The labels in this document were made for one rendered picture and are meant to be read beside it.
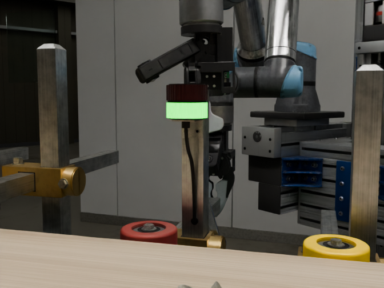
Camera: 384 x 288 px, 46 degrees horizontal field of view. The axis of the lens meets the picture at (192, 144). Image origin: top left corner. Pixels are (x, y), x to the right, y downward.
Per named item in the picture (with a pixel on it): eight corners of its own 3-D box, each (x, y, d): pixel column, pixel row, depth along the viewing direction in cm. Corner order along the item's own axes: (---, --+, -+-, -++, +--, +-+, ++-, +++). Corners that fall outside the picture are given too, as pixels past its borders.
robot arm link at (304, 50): (315, 80, 144) (316, 37, 143) (272, 81, 148) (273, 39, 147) (317, 82, 156) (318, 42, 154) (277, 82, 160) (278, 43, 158)
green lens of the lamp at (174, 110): (173, 116, 70) (173, 102, 70) (211, 116, 68) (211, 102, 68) (160, 118, 64) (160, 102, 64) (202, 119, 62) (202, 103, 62)
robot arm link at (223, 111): (230, 106, 99) (193, 106, 101) (229, 127, 99) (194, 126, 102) (235, 105, 106) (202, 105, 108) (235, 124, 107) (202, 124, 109)
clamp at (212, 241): (148, 254, 78) (148, 225, 77) (226, 262, 74) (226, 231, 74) (135, 266, 73) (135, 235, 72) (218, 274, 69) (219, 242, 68)
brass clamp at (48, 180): (22, 188, 84) (21, 161, 84) (88, 192, 81) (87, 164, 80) (0, 195, 78) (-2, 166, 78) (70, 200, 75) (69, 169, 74)
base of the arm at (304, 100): (292, 110, 163) (293, 82, 162) (329, 111, 152) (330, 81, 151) (264, 111, 154) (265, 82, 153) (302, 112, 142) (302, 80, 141)
